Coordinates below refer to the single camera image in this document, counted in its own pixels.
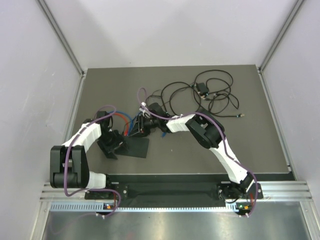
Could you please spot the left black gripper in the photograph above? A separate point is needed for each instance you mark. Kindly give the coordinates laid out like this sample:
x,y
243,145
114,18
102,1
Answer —
x,y
119,141

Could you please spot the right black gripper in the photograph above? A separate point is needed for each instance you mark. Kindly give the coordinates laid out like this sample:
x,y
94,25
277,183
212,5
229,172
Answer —
x,y
140,129

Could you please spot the black network switch box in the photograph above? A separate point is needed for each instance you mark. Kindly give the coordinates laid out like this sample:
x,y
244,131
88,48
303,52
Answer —
x,y
134,147

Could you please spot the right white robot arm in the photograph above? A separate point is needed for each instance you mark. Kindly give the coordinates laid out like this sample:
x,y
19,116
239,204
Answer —
x,y
207,131

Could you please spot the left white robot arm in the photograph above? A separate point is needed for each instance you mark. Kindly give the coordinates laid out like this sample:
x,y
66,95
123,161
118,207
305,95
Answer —
x,y
69,166

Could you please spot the black power adapter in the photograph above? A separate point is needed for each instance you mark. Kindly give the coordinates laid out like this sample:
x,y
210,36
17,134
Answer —
x,y
202,89

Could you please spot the dark grey table mat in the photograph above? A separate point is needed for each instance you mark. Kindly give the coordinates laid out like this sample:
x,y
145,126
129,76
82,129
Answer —
x,y
250,129

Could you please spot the grey slotted cable duct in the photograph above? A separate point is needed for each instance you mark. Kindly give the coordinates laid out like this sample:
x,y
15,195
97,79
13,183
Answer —
x,y
105,207

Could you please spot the aluminium profile rail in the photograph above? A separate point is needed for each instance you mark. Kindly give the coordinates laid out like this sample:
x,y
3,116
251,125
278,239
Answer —
x,y
277,191

